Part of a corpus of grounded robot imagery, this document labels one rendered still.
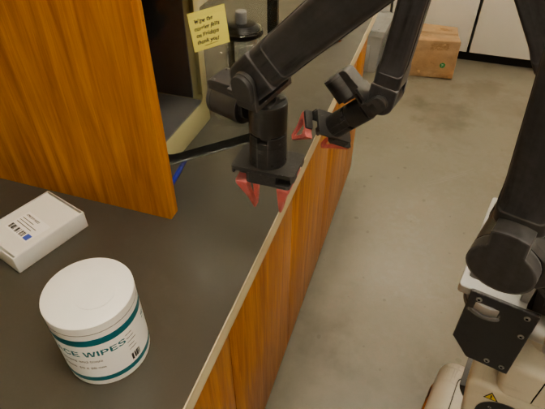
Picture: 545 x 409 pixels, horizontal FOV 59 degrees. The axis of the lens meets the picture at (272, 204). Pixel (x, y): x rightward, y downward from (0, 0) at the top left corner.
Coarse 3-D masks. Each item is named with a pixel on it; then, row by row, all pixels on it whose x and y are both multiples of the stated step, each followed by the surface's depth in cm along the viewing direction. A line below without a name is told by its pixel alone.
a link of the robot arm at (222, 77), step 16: (208, 80) 71; (224, 80) 70; (240, 80) 61; (288, 80) 68; (208, 96) 72; (224, 96) 71; (240, 96) 63; (256, 96) 63; (272, 96) 66; (224, 112) 72; (256, 112) 65
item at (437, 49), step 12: (432, 24) 357; (420, 36) 343; (432, 36) 343; (444, 36) 343; (456, 36) 343; (420, 48) 341; (432, 48) 339; (444, 48) 337; (456, 48) 336; (420, 60) 347; (432, 60) 345; (444, 60) 343; (456, 60) 342; (420, 72) 353; (432, 72) 351; (444, 72) 349
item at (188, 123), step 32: (160, 0) 86; (192, 0) 88; (224, 0) 91; (256, 0) 94; (160, 32) 89; (256, 32) 98; (160, 64) 93; (192, 64) 96; (224, 64) 99; (160, 96) 97; (192, 96) 100; (192, 128) 105; (224, 128) 109
